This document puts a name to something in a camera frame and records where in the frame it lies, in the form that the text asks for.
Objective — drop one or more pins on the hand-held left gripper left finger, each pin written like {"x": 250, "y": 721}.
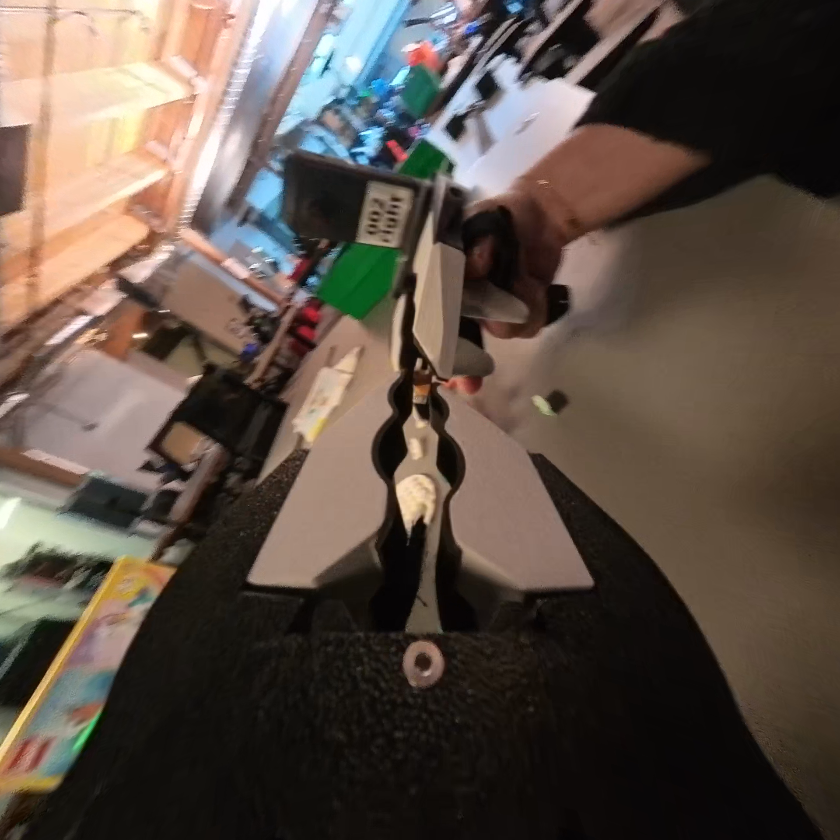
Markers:
{"x": 315, "y": 525}

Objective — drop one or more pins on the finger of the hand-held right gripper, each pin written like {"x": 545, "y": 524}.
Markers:
{"x": 439, "y": 308}
{"x": 400, "y": 328}

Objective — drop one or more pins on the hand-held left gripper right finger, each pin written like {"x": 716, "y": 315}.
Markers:
{"x": 518, "y": 525}

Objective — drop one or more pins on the white round studded plate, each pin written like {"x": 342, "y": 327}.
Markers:
{"x": 417, "y": 499}

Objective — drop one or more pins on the small white brick plate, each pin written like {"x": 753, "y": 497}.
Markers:
{"x": 418, "y": 446}

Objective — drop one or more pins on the lime green brick piece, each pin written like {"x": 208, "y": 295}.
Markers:
{"x": 541, "y": 405}

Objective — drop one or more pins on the yellow toy set box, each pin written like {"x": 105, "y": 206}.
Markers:
{"x": 65, "y": 689}

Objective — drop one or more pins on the person's right hand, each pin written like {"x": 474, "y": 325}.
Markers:
{"x": 538, "y": 223}

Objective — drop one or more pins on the green plastic bin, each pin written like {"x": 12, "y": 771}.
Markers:
{"x": 358, "y": 279}

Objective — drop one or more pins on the red stacked boxes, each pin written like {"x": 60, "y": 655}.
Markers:
{"x": 305, "y": 328}

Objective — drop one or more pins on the large instruction leaflet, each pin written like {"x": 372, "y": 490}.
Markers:
{"x": 321, "y": 407}

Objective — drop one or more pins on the black mesh office chair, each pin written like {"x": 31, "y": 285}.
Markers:
{"x": 223, "y": 413}

